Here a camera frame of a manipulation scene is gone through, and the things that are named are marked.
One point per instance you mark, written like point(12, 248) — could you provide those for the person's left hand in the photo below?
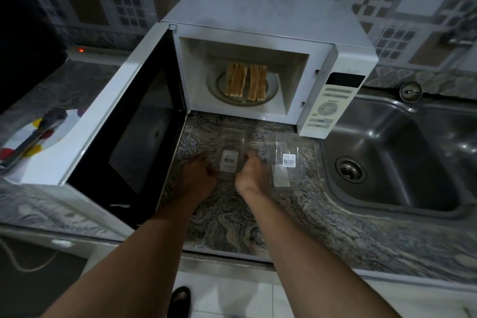
point(195, 178)

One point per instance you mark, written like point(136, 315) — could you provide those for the person's right hand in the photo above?
point(254, 176)

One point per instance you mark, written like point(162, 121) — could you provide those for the person's right fingers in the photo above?
point(251, 157)

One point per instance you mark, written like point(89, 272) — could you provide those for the person's left fingers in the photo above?
point(209, 170)

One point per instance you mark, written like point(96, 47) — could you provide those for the clear plastic package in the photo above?
point(230, 150)
point(286, 159)

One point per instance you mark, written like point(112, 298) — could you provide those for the person's left forearm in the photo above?
point(138, 250)

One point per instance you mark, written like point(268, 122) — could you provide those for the person's right forearm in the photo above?
point(298, 250)

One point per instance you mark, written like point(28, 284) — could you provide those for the clear plastic package, square label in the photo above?
point(286, 159)

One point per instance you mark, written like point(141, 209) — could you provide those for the glass microwave turntable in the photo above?
point(244, 99)

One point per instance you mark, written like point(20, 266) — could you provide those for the row of toasted bread slices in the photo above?
point(246, 81)

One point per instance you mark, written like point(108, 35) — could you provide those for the metal sink drain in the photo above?
point(350, 170)

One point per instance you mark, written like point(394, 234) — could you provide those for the white microwave door, black window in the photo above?
point(111, 131)

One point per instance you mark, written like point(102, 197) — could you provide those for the black sandal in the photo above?
point(181, 301)

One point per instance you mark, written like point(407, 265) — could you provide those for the white microwave oven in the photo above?
point(268, 19)

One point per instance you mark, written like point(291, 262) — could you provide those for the stainless steel sink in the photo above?
point(402, 150)

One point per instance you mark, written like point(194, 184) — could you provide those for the white polka dot plate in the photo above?
point(56, 131)

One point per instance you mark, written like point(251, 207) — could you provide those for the small white sticker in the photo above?
point(62, 243)

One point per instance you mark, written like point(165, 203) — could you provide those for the white power strip, red light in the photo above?
point(93, 54)

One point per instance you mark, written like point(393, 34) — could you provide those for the metal kitchen tongs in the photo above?
point(33, 137)

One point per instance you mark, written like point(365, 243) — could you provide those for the large black appliance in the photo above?
point(26, 30)

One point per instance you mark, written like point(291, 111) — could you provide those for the metal tap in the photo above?
point(456, 36)

